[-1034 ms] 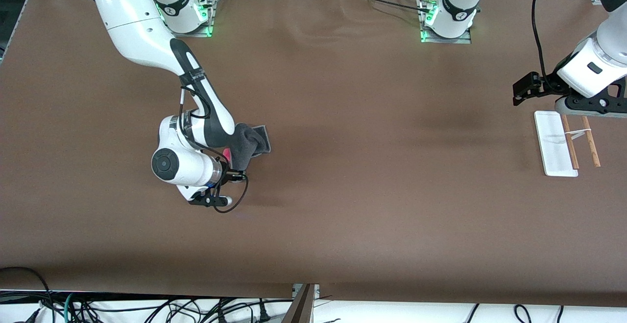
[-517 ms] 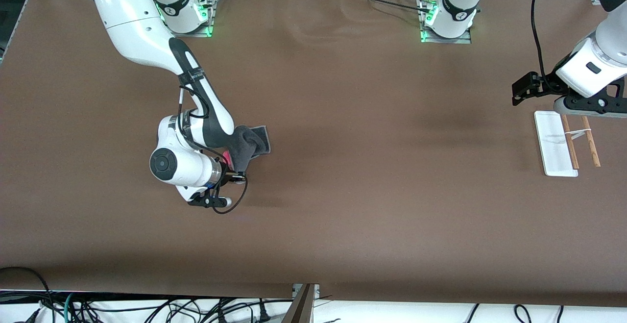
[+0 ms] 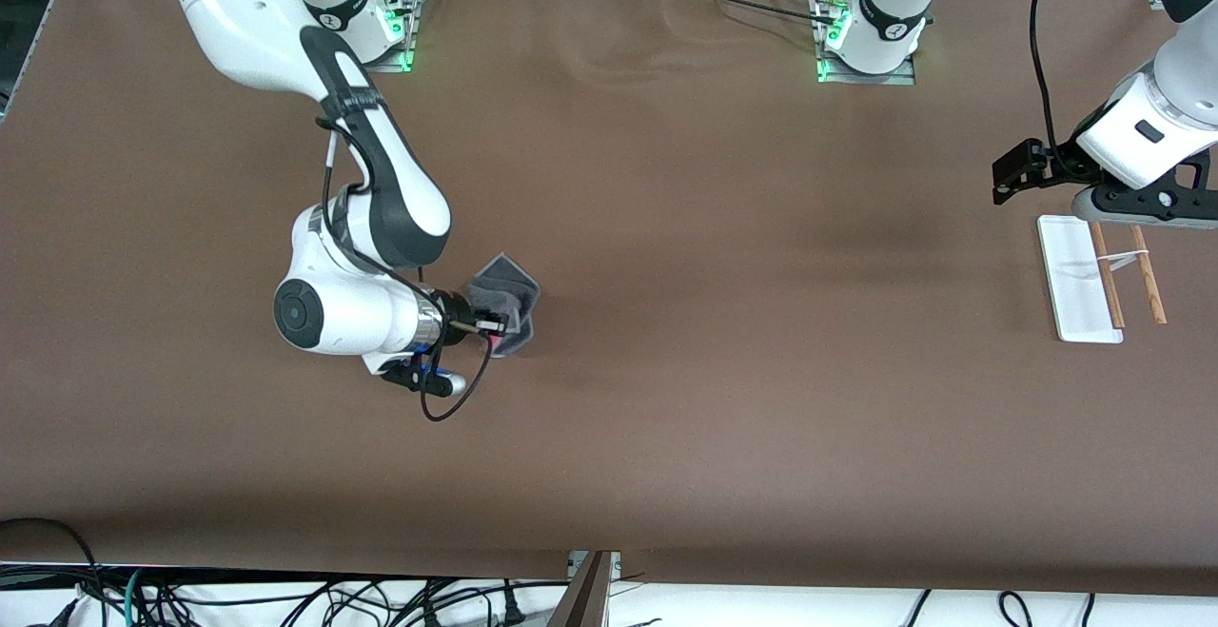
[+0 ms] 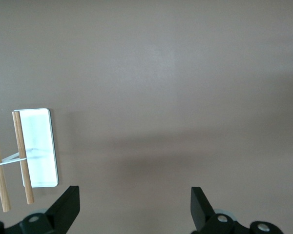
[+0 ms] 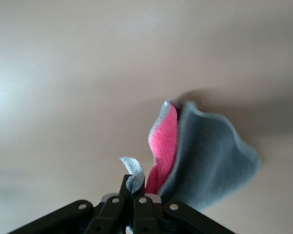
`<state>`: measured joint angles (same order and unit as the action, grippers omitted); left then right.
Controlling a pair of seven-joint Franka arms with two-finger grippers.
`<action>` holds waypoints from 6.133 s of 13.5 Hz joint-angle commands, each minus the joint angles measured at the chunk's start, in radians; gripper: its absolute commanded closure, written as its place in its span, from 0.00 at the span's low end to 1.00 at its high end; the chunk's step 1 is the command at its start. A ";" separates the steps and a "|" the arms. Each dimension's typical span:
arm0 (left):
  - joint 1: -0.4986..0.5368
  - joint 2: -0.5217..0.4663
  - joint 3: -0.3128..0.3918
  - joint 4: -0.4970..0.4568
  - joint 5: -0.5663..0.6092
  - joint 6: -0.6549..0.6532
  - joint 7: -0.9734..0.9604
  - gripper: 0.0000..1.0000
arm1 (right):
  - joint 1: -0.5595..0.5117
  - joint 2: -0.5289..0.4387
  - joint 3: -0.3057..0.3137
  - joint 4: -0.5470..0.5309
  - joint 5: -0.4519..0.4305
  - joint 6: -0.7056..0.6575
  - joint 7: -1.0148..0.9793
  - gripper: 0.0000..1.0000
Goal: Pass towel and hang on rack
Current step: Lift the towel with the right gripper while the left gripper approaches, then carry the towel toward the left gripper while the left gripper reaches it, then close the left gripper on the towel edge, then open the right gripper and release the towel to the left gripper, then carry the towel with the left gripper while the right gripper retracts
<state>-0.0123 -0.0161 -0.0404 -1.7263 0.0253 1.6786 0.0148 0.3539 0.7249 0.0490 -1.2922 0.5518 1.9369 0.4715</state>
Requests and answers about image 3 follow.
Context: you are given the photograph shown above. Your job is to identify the grey and pink towel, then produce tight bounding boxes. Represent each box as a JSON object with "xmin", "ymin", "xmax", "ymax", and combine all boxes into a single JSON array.
[{"xmin": 464, "ymin": 252, "xmax": 541, "ymax": 359}]

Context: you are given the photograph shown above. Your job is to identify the white rectangular tray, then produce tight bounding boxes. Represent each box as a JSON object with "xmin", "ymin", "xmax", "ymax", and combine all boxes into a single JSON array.
[{"xmin": 1037, "ymin": 215, "xmax": 1168, "ymax": 344}]

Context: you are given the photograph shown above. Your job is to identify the dark wooden beam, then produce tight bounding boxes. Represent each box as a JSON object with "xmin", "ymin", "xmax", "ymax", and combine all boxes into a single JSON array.
[{"xmin": 545, "ymin": 551, "xmax": 612, "ymax": 627}]

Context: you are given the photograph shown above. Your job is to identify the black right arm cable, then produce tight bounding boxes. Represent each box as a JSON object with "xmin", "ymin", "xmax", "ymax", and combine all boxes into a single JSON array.
[{"xmin": 322, "ymin": 127, "xmax": 496, "ymax": 422}]

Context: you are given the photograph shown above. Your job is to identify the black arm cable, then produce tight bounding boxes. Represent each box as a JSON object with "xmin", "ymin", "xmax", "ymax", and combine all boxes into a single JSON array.
[
  {"xmin": 1030, "ymin": 0, "xmax": 1095, "ymax": 181},
  {"xmin": 322, "ymin": 127, "xmax": 496, "ymax": 422}
]

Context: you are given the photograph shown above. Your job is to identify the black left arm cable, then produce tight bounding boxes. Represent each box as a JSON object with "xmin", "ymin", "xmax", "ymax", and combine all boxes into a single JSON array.
[{"xmin": 1030, "ymin": 0, "xmax": 1095, "ymax": 181}]

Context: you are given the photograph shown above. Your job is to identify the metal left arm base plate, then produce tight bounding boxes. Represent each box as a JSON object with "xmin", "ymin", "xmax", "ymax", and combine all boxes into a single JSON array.
[{"xmin": 812, "ymin": 0, "xmax": 917, "ymax": 86}]

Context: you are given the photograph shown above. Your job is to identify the black cable strap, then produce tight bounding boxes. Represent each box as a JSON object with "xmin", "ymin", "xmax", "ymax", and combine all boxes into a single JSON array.
[{"xmin": 320, "ymin": 85, "xmax": 383, "ymax": 122}]

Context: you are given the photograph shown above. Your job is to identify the small metal bracket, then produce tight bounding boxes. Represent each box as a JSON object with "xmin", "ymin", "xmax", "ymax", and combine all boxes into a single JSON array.
[{"xmin": 568, "ymin": 551, "xmax": 622, "ymax": 582}]

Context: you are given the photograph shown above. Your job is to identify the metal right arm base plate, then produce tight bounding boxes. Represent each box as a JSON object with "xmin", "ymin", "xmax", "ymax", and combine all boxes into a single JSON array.
[{"xmin": 362, "ymin": 0, "xmax": 421, "ymax": 73}]

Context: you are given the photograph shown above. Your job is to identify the teal floor cable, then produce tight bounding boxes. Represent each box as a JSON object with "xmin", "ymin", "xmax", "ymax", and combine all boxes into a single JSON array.
[{"xmin": 121, "ymin": 567, "xmax": 147, "ymax": 627}]

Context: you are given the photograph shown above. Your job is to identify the thick black floor cable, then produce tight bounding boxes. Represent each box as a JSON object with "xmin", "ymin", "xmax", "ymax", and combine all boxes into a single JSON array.
[{"xmin": 0, "ymin": 517, "xmax": 108, "ymax": 627}]

